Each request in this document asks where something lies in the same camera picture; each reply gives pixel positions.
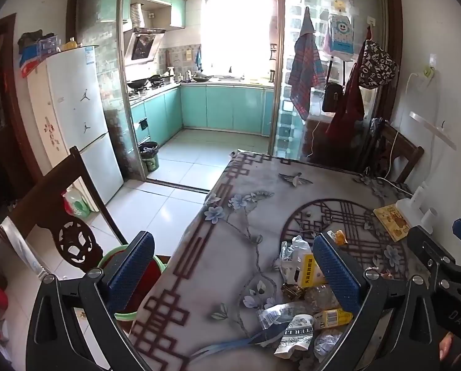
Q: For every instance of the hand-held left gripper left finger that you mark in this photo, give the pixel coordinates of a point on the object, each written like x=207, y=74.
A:
x=132, y=270

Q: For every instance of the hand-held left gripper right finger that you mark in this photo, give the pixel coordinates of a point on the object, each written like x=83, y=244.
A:
x=337, y=274

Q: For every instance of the green bin with red bag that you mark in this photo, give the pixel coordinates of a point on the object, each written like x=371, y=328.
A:
x=152, y=278

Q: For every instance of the black shoulder bag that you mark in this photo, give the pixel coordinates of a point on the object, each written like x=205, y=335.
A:
x=332, y=96

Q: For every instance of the person's right hand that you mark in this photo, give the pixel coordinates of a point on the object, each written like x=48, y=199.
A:
x=445, y=349

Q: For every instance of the white cup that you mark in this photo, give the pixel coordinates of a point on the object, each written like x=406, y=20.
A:
x=429, y=220

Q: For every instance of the yellow cardboard box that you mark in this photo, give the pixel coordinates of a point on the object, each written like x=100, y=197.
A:
x=308, y=270

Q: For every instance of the orange and white wrapper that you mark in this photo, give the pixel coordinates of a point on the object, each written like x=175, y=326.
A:
x=339, y=236

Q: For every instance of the yellow book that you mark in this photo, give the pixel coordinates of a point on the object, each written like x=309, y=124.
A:
x=393, y=220

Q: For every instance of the white desk lamp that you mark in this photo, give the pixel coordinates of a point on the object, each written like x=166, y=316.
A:
x=412, y=205

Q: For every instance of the yellow packet with barcode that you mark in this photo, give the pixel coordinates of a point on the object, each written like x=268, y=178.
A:
x=331, y=318

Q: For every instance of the brown crumpled wrapper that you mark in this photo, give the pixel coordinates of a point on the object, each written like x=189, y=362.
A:
x=292, y=291

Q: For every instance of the clear plastic bag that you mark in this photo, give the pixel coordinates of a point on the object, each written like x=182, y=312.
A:
x=296, y=245

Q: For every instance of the dark carved wooden chair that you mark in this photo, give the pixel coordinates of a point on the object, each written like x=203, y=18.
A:
x=75, y=239

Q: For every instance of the crumpled clear plastic film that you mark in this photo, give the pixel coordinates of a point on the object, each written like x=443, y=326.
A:
x=327, y=342

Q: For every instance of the white blue crumpled wrapper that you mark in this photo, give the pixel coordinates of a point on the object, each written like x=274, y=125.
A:
x=277, y=313

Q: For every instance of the white green patterned packet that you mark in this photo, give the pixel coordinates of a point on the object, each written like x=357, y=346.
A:
x=296, y=336

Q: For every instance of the green detergent bottle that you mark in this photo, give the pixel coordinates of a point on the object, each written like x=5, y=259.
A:
x=77, y=205

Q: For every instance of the dark slatted wooden chair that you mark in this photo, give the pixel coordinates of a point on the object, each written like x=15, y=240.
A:
x=404, y=154

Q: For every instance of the green bin with black bag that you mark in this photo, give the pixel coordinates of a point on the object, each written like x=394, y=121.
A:
x=150, y=160

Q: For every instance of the silver plastic bag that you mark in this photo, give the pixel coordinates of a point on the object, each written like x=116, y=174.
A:
x=19, y=241

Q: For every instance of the glass sliding door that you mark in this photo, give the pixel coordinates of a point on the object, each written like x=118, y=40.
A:
x=292, y=131

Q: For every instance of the red hanging garment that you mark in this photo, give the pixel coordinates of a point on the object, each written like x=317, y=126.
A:
x=346, y=116

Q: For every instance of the dark wooden cabinet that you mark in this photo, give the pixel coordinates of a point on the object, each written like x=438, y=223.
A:
x=2, y=143

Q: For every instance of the white refrigerator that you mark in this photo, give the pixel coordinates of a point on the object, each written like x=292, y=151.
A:
x=75, y=96

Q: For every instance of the black wok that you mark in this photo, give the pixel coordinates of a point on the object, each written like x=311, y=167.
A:
x=138, y=83
x=201, y=77
x=157, y=78

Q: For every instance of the black letter print bag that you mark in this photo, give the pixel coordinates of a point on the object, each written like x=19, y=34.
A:
x=375, y=63

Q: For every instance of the teal kitchen base cabinets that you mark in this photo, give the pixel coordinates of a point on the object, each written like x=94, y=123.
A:
x=222, y=104

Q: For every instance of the plaid hanging cloth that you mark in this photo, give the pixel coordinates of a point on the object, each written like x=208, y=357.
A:
x=304, y=69

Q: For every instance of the black range hood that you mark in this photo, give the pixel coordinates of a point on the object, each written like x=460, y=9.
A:
x=141, y=46

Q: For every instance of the small yellow object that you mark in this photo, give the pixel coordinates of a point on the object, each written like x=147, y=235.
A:
x=70, y=43

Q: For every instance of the blue and red carton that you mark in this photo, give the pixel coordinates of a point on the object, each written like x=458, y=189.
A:
x=33, y=56

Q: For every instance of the dark cloth bundle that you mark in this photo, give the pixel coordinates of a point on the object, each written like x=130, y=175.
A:
x=31, y=40

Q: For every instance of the wall socket with green charger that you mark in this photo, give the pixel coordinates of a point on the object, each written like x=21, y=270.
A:
x=429, y=70

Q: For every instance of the blue smiley wall hanging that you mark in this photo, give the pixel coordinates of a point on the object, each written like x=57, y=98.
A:
x=342, y=36

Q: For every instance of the silver vent duct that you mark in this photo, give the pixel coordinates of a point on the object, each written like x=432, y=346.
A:
x=136, y=15

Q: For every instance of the teal wall cabinet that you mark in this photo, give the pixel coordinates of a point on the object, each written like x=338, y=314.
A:
x=177, y=11

